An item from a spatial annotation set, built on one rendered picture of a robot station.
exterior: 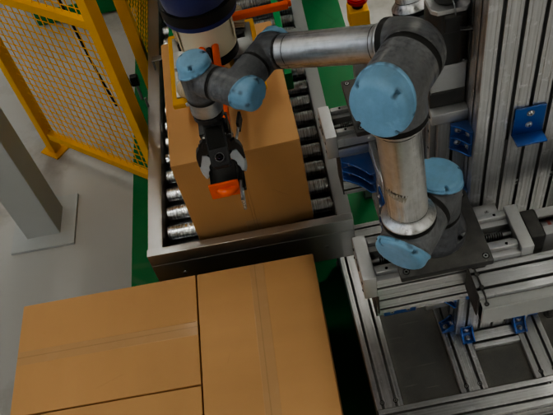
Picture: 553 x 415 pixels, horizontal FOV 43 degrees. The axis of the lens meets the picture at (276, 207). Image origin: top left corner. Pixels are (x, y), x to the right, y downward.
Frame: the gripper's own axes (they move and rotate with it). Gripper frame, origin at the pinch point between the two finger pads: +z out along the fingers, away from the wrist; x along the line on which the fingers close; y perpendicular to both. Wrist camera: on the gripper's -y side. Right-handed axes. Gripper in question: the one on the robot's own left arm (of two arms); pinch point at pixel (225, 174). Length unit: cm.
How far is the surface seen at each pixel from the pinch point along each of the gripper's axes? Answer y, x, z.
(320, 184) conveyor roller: 45, -25, 64
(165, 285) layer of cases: 16, 33, 65
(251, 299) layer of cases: 4, 5, 65
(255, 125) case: 39.8, -8.0, 24.1
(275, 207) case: 30, -8, 53
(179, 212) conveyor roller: 46, 26, 65
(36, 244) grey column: 90, 106, 117
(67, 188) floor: 122, 93, 119
